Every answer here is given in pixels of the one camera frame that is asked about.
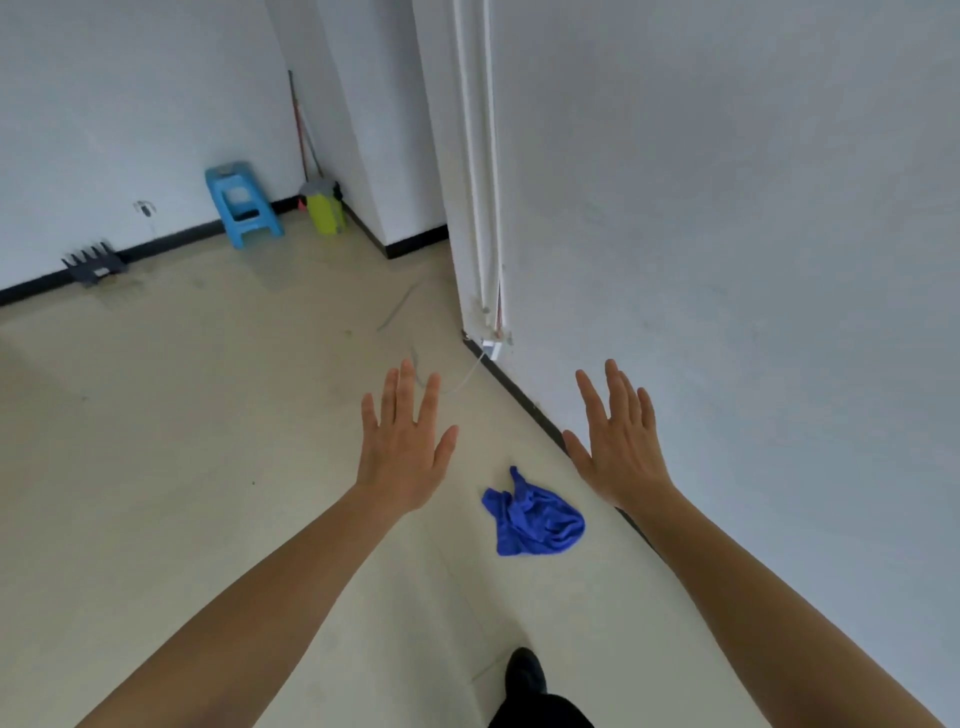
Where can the person's right hand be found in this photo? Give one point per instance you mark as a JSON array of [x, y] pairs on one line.
[[626, 457]]

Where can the person's left hand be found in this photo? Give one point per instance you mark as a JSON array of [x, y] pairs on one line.
[[401, 457]]

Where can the blue cloth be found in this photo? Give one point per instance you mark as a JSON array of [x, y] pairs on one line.
[[536, 525]]

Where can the person's left forearm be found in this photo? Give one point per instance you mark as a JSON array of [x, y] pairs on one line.
[[247, 622]]

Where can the person's right forearm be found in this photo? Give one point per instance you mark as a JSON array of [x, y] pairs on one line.
[[772, 622]]

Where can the person's black right shoe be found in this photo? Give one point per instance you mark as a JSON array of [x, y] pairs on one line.
[[525, 675]]

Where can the black baseboard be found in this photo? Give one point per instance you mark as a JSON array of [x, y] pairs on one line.
[[412, 244], [172, 240], [525, 397]]

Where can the white surface socket box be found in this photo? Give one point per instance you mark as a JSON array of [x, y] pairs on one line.
[[492, 349]]

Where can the green bin with grey lid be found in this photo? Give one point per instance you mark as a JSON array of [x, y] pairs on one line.
[[324, 214]]

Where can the blue plastic stool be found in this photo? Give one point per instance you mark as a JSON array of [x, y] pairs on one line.
[[225, 176]]

